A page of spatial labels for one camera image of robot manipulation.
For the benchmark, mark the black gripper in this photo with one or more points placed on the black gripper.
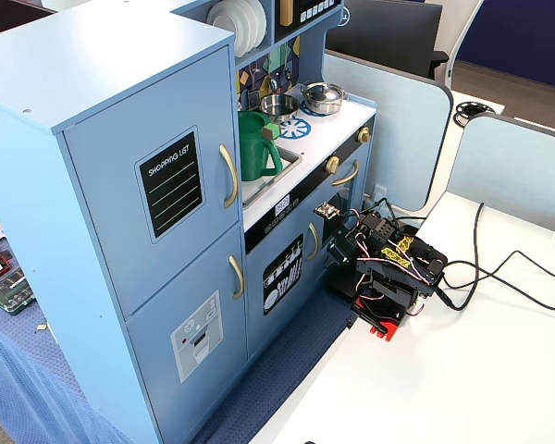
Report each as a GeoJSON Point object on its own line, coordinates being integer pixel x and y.
{"type": "Point", "coordinates": [339, 255]}

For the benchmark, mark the blue door with shopping list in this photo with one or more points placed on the blue door with shopping list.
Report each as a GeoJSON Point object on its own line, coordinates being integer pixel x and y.
{"type": "Point", "coordinates": [106, 208]}

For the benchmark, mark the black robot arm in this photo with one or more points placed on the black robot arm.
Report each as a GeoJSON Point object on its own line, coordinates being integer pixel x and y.
{"type": "Point", "coordinates": [425, 277]}

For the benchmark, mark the blue oven door with window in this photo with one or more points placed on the blue oven door with window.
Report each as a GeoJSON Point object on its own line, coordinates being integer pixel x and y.
{"type": "Point", "coordinates": [363, 185]}

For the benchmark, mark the blue dishwasher door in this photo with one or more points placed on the blue dishwasher door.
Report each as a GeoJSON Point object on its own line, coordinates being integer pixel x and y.
{"type": "Point", "coordinates": [259, 333]}

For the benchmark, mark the blue door with ice dispenser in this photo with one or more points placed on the blue door with ice dispenser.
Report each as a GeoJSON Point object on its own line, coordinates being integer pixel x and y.
{"type": "Point", "coordinates": [157, 333]}

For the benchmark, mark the red table clamp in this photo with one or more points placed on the red table clamp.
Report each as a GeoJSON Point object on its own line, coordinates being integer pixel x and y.
{"type": "Point", "coordinates": [384, 330]}

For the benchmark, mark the white power socket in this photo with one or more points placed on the white power socket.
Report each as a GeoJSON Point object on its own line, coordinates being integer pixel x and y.
{"type": "Point", "coordinates": [379, 193]}

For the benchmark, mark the gold stove knob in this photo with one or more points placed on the gold stove knob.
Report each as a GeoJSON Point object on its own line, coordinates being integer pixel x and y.
{"type": "Point", "coordinates": [364, 134]}
{"type": "Point", "coordinates": [333, 164]}

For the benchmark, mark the metal toy sink basin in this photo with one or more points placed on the metal toy sink basin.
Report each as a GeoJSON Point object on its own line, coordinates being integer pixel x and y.
{"type": "Point", "coordinates": [259, 190]}

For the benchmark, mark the light blue desk divider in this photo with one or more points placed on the light blue desk divider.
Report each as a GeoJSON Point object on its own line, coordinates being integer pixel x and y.
{"type": "Point", "coordinates": [398, 129]}
{"type": "Point", "coordinates": [513, 176]}

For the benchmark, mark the green plastic pitcher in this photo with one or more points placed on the green plastic pitcher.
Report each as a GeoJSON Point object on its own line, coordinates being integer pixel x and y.
{"type": "Point", "coordinates": [252, 148]}

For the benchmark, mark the steel pot with lid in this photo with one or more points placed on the steel pot with lid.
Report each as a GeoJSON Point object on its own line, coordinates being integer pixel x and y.
{"type": "Point", "coordinates": [323, 94]}

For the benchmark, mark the steel pot without lid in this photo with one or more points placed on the steel pot without lid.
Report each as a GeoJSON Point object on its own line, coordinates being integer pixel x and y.
{"type": "Point", "coordinates": [277, 105]}

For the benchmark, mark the steel hanging ladle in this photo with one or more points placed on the steel hanging ladle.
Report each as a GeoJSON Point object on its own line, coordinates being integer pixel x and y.
{"type": "Point", "coordinates": [274, 84]}

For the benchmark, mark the steel hanging utensil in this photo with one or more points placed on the steel hanging utensil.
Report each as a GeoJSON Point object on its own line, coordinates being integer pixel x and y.
{"type": "Point", "coordinates": [287, 74]}

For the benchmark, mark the black monitor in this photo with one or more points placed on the black monitor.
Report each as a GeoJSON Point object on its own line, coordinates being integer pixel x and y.
{"type": "Point", "coordinates": [384, 32]}

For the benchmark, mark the white toy plate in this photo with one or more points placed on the white toy plate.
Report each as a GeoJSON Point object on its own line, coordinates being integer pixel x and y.
{"type": "Point", "coordinates": [224, 18]}
{"type": "Point", "coordinates": [262, 32]}
{"type": "Point", "coordinates": [250, 28]}

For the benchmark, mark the black toy microwave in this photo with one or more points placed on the black toy microwave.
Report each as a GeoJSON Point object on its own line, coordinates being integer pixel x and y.
{"type": "Point", "coordinates": [312, 11]}

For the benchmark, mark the clear box with circuit board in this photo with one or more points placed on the clear box with circuit board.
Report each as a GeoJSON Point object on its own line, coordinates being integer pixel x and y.
{"type": "Point", "coordinates": [11, 291]}

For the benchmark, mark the navy blue mesh cloth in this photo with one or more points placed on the navy blue mesh cloth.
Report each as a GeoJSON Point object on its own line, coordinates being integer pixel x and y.
{"type": "Point", "coordinates": [28, 393]}

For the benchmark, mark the dark wooden desk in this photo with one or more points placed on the dark wooden desk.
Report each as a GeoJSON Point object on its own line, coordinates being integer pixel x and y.
{"type": "Point", "coordinates": [9, 11]}

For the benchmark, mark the small wrist camera board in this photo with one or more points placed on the small wrist camera board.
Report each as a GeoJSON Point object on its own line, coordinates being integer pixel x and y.
{"type": "Point", "coordinates": [326, 210]}

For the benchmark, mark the white curved frame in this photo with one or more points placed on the white curved frame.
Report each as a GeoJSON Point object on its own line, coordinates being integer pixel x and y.
{"type": "Point", "coordinates": [462, 37]}

